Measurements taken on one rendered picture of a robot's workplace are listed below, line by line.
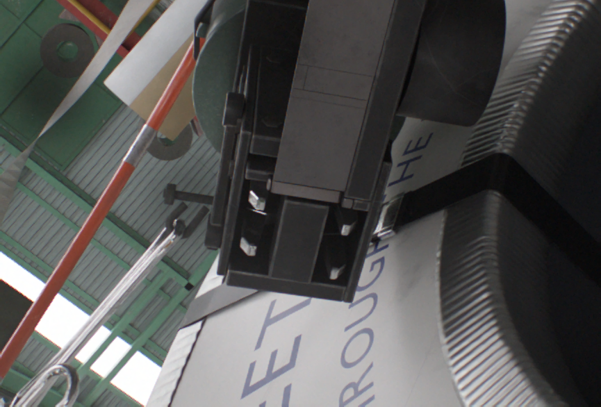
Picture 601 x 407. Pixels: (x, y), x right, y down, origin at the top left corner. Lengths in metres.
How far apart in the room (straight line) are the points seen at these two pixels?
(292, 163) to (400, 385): 0.13
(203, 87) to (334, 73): 0.19
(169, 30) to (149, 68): 0.24
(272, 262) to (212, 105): 0.15
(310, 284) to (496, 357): 0.13
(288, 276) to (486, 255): 0.11
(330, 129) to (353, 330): 0.15
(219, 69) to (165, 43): 4.49
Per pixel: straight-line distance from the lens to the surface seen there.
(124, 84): 5.10
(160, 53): 5.07
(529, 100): 0.59
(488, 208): 0.52
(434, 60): 0.44
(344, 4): 0.41
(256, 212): 0.51
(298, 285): 0.51
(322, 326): 0.58
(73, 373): 0.55
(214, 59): 0.59
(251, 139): 0.46
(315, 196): 0.46
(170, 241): 0.55
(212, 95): 0.60
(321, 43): 0.42
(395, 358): 0.50
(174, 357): 0.74
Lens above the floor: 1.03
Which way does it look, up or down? level
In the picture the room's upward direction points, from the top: 139 degrees counter-clockwise
